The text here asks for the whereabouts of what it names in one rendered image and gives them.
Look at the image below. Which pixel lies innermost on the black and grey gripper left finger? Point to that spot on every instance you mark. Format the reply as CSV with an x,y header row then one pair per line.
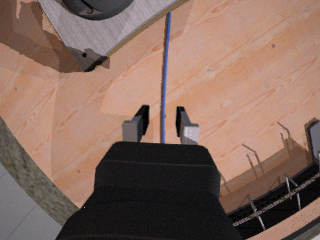
x,y
134,129

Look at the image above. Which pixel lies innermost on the grey rack with cable hooks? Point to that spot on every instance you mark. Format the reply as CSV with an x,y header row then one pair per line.
x,y
280,203

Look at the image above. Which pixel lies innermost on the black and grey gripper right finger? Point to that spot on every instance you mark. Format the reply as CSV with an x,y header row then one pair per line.
x,y
190,131

